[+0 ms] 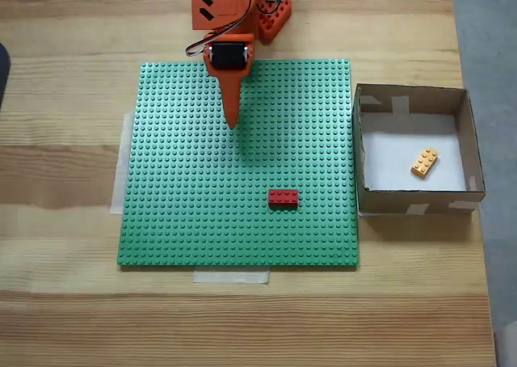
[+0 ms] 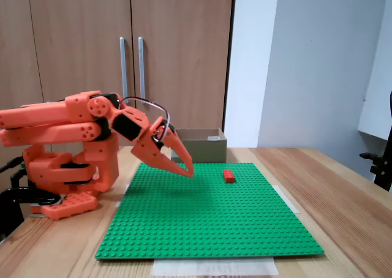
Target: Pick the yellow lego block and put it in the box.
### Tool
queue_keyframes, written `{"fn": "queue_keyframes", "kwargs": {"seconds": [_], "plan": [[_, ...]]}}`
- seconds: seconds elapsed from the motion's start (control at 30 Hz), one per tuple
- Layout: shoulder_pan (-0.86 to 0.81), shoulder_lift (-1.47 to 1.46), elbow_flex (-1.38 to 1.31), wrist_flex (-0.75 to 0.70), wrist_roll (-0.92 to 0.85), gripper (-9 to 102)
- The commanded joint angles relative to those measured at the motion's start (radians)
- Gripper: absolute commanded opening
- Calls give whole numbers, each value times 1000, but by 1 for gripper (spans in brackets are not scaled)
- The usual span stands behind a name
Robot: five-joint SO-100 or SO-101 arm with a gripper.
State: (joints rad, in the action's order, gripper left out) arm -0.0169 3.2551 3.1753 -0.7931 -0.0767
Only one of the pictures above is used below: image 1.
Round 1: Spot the black device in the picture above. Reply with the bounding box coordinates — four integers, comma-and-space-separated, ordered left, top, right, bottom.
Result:
0, 43, 11, 109

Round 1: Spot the open cardboard box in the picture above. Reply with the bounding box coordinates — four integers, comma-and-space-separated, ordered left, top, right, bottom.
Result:
351, 83, 486, 218

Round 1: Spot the yellow lego block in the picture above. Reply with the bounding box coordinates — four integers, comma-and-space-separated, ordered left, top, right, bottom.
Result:
410, 146, 440, 180

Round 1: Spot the gripper servo cable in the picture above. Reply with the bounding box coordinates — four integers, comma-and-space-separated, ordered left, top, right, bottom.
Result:
185, 0, 259, 57

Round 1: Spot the red lego block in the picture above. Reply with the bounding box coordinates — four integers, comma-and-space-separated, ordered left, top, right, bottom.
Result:
267, 188, 301, 209

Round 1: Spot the green lego baseplate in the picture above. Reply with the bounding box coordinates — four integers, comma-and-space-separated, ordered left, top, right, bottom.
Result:
116, 58, 360, 271

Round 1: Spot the white paper sheet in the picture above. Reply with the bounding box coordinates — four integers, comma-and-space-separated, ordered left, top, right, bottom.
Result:
360, 114, 469, 192

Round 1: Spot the masking tape strip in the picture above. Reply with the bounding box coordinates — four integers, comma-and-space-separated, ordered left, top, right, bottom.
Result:
192, 268, 271, 285
110, 110, 138, 216

